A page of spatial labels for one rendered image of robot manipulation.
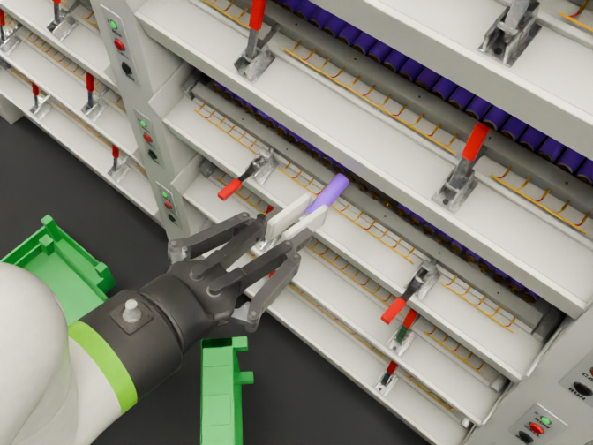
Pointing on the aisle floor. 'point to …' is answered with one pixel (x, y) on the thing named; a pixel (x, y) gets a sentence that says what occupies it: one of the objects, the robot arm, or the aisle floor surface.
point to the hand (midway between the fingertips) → (296, 222)
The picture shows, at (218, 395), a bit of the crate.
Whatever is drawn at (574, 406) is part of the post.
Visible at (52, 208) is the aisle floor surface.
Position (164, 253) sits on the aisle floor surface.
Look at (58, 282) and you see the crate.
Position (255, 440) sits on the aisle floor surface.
